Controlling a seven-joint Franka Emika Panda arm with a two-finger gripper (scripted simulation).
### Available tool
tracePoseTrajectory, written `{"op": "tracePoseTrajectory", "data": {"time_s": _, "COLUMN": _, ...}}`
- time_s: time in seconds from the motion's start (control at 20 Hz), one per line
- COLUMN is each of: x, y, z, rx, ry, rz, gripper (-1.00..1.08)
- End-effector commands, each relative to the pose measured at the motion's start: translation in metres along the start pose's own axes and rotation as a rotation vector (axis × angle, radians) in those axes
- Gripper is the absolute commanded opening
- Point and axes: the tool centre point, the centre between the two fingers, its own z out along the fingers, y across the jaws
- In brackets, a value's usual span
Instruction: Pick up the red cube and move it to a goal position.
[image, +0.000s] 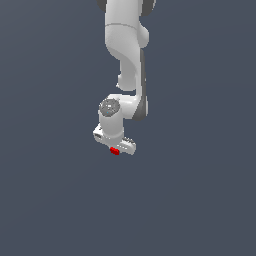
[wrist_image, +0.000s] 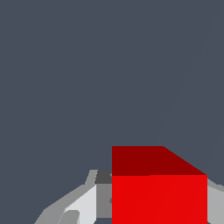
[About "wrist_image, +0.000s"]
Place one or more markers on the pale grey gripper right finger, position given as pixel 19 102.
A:
pixel 215 204

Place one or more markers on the red cube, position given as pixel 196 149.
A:
pixel 159 198

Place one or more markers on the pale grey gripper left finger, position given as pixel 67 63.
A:
pixel 87 201

